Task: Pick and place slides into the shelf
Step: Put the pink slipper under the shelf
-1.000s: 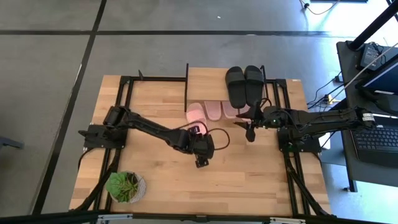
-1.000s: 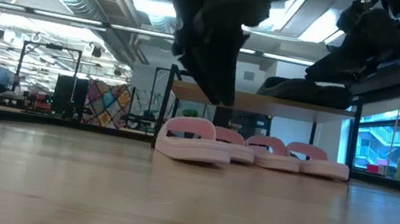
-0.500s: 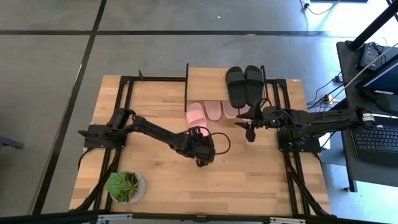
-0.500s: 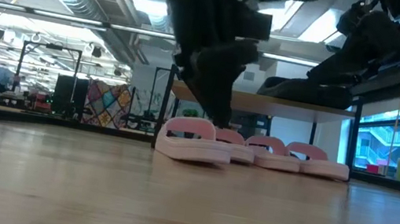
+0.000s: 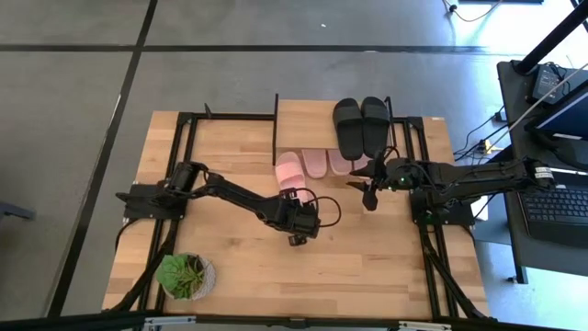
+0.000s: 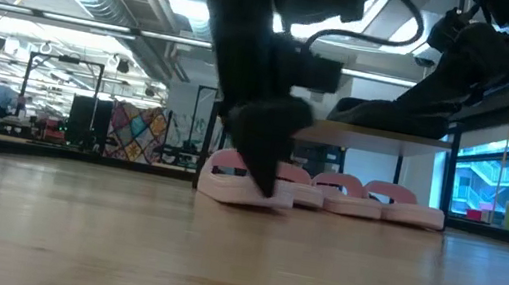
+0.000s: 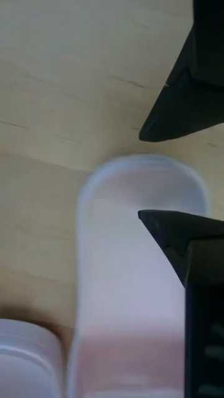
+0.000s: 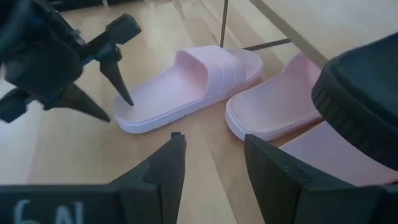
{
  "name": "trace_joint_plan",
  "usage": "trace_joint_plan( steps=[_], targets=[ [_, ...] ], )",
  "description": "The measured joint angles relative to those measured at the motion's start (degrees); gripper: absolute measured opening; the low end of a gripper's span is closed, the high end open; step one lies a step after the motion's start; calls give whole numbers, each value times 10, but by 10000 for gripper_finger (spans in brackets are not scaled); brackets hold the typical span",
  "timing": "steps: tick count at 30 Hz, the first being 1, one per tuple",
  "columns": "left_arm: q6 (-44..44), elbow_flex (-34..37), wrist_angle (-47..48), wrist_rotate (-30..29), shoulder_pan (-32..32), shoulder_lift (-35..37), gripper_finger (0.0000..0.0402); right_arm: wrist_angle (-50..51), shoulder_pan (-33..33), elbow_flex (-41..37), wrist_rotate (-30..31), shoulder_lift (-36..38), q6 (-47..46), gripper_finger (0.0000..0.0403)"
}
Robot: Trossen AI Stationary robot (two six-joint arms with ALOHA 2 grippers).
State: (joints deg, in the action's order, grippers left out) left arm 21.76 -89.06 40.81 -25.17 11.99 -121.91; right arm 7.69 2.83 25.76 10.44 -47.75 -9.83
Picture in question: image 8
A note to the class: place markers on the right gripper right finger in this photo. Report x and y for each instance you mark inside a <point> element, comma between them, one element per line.
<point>273,186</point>

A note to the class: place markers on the wooden shelf with black frame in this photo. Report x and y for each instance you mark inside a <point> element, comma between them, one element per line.
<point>326,25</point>

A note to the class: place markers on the pink rubber slide sandal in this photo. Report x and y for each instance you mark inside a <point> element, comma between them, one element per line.
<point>326,152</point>
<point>273,105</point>
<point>174,93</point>

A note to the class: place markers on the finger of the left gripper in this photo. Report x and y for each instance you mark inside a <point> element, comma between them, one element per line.
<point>116,77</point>
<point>77,102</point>

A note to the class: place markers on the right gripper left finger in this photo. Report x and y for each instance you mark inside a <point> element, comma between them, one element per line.
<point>161,186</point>

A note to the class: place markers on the black rubber slide sandal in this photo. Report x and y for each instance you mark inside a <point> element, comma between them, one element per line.
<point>367,93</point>

